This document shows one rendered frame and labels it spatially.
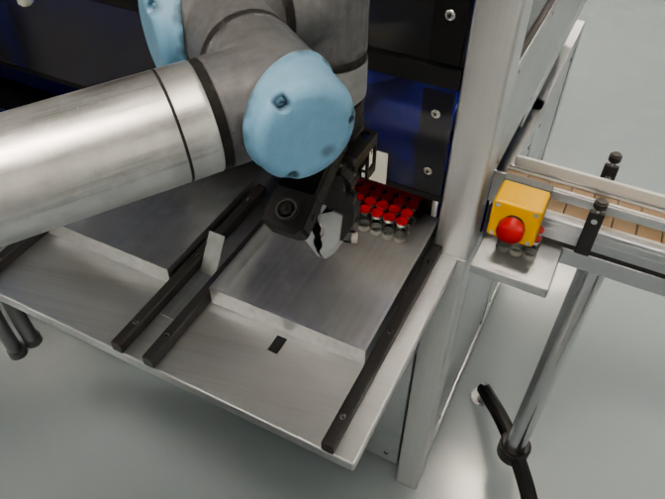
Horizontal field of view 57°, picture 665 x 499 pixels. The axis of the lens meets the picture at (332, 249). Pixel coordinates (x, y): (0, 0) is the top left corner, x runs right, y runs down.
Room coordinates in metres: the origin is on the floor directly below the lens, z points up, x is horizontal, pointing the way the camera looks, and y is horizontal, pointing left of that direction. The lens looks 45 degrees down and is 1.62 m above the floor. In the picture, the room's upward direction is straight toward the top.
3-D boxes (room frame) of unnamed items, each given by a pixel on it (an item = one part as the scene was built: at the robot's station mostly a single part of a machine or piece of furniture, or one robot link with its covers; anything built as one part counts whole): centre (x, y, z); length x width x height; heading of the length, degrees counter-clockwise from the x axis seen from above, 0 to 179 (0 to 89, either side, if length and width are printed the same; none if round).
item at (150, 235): (0.86, 0.30, 0.90); 0.34 x 0.26 x 0.04; 153
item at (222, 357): (0.72, 0.18, 0.87); 0.70 x 0.48 x 0.02; 63
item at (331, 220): (0.53, -0.01, 1.13); 0.06 x 0.03 x 0.09; 153
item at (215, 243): (0.65, 0.22, 0.91); 0.14 x 0.03 x 0.06; 153
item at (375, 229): (0.79, -0.04, 0.90); 0.18 x 0.02 x 0.05; 63
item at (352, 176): (0.54, 0.00, 1.24); 0.09 x 0.08 x 0.12; 153
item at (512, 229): (0.66, -0.26, 0.99); 0.04 x 0.04 x 0.04; 63
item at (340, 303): (0.71, -0.01, 0.90); 0.34 x 0.26 x 0.04; 153
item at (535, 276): (0.73, -0.32, 0.87); 0.14 x 0.13 x 0.02; 153
